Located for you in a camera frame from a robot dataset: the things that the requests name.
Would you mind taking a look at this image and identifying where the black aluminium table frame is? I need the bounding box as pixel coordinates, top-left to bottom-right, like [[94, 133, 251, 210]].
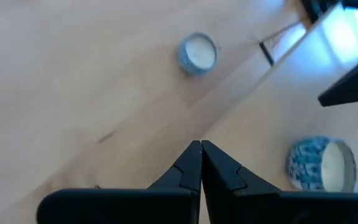
[[300, 0, 358, 22]]

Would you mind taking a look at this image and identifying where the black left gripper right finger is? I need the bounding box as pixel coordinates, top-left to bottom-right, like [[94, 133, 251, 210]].
[[201, 139, 358, 224]]

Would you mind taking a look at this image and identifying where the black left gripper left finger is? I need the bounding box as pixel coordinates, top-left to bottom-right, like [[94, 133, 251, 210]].
[[37, 139, 203, 224]]

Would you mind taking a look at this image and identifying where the black tape outline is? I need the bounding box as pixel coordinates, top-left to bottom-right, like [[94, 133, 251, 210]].
[[259, 19, 301, 67]]

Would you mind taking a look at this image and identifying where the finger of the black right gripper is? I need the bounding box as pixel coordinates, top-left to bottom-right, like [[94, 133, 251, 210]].
[[318, 46, 358, 108]]

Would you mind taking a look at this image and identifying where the white candle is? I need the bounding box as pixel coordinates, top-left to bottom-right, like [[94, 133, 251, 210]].
[[176, 31, 219, 76], [287, 135, 357, 192]]

